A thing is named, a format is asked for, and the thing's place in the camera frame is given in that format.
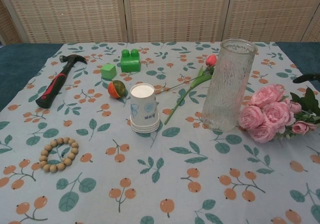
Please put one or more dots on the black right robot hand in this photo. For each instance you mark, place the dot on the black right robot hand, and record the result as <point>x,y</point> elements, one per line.
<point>308,77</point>

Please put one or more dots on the pink rose bouquet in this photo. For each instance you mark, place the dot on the pink rose bouquet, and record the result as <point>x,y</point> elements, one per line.
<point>265,113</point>

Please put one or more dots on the tall textured glass vase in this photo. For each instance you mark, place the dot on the tall textured glass vase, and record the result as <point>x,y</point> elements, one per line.
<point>225,88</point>

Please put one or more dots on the red artificial rose green stem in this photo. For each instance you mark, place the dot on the red artificial rose green stem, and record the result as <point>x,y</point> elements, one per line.
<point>197,81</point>

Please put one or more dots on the woven folding screen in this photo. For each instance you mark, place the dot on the woven folding screen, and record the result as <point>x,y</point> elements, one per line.
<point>160,11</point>

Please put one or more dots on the floral printed tablecloth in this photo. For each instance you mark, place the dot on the floral printed tablecloth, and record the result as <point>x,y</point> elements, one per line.
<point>175,171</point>

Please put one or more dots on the white paper cup blue print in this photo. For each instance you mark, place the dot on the white paper cup blue print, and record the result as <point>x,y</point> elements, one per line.
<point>143,103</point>

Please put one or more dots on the green toy building block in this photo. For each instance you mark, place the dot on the green toy building block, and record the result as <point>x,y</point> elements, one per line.
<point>130,63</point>

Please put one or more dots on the orange green toy ball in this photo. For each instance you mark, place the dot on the orange green toy ball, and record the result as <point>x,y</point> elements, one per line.
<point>115,89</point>

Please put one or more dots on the small green cube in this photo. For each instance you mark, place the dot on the small green cube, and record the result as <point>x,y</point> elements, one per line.
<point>109,71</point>

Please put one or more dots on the black red claw hammer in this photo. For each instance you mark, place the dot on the black red claw hammer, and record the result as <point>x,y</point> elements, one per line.
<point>53,83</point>

